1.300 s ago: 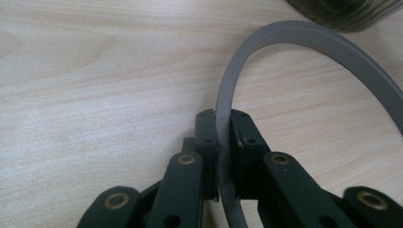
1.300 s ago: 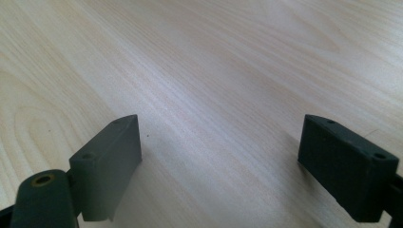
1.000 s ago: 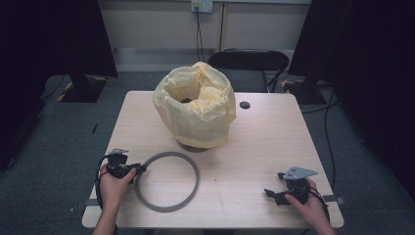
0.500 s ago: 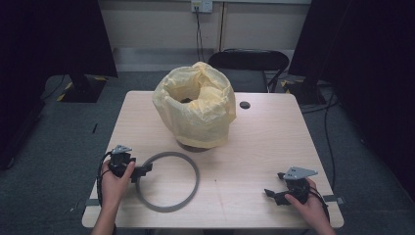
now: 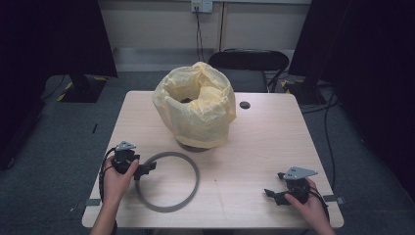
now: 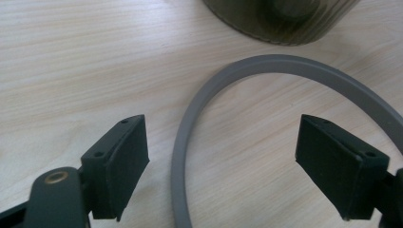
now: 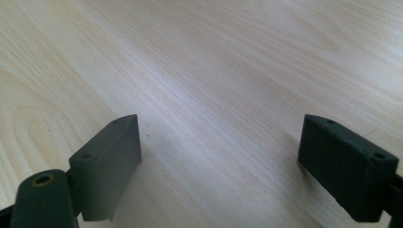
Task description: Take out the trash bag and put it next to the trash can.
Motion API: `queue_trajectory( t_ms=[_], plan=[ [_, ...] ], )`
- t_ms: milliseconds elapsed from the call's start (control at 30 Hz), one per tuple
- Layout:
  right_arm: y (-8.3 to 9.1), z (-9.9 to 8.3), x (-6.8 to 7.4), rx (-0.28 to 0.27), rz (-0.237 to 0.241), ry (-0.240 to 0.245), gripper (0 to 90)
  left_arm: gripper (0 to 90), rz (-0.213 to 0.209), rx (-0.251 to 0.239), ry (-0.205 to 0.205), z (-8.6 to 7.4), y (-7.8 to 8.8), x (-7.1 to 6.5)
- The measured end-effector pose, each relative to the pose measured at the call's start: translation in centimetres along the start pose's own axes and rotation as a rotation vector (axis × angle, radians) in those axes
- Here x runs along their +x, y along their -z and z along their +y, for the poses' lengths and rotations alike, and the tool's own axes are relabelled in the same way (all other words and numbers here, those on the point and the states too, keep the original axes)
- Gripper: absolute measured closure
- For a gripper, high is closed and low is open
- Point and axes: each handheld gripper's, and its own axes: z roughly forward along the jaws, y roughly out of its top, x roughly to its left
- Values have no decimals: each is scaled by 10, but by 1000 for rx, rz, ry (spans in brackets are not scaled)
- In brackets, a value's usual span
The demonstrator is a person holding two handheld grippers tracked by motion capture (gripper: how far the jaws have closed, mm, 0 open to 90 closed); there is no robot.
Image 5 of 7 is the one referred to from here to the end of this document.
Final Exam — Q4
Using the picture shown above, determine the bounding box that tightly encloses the person's left hand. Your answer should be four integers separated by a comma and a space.
103, 156, 141, 205

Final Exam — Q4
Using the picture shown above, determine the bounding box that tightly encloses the clear ribbed trash bin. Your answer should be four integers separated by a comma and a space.
175, 140, 210, 154

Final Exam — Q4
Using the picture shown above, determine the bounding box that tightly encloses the grey plastic bin ring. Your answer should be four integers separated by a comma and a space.
134, 151, 201, 213

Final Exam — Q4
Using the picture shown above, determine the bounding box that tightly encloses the yellow plastic trash bag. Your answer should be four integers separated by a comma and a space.
152, 61, 237, 150

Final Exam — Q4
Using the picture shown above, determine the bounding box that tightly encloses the black wall socket cable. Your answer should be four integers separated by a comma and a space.
194, 9, 207, 64

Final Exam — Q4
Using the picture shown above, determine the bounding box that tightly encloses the black folding chair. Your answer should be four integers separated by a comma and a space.
207, 48, 291, 93

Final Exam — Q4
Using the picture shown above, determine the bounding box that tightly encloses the beige wall conduit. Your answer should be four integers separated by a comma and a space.
217, 1, 228, 52

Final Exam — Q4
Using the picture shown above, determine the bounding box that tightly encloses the black floor cable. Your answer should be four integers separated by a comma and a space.
300, 83, 340, 191

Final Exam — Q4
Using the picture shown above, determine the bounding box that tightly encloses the black curtain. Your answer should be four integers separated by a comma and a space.
0, 0, 118, 170
288, 0, 415, 199

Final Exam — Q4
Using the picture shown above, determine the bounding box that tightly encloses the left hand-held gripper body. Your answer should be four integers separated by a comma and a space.
112, 140, 141, 175

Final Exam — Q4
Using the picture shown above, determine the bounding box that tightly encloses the person's right hand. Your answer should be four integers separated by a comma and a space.
283, 178, 327, 229

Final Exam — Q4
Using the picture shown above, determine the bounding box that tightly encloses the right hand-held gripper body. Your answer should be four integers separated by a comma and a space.
282, 166, 318, 205

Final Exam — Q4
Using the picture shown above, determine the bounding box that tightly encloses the white wall socket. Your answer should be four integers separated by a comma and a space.
190, 0, 213, 14

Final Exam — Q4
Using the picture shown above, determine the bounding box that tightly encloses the black stand base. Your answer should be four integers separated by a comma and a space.
281, 77, 327, 106
57, 73, 109, 104

